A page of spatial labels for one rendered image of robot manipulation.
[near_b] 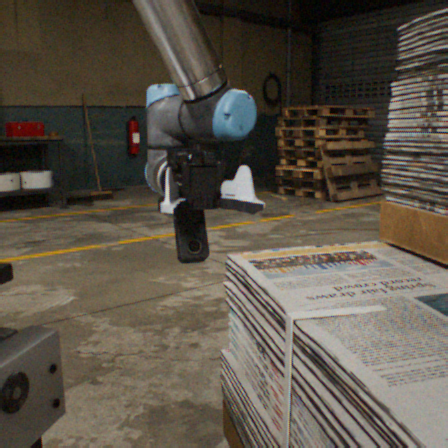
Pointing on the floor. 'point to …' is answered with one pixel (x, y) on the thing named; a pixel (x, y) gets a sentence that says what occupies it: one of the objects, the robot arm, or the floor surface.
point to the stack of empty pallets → (304, 180)
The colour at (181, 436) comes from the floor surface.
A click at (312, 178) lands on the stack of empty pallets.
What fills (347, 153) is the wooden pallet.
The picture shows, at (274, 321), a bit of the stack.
